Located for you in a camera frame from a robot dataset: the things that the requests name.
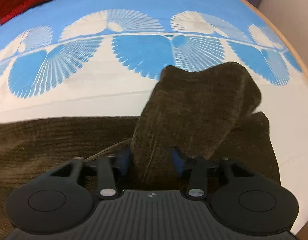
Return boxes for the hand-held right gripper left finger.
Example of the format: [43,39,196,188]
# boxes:
[49,148,132,200]

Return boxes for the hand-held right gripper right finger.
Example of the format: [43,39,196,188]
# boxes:
[169,146,254,200]

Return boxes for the dark olive corduroy pants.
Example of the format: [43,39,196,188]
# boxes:
[0,61,281,230]

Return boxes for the blue and white patterned blanket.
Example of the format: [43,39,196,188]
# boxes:
[0,0,308,235]

